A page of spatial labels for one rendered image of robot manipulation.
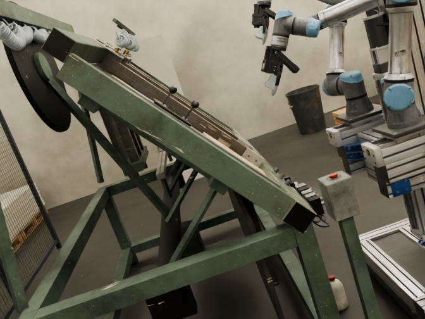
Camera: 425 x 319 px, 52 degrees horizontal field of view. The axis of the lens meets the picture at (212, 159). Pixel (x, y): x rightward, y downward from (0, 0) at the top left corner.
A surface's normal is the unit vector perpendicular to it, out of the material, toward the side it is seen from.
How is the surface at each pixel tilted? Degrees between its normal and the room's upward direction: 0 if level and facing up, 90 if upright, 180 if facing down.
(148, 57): 90
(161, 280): 90
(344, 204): 90
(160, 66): 90
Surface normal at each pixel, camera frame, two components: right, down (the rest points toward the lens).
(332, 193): 0.08, 0.21
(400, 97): -0.31, 0.45
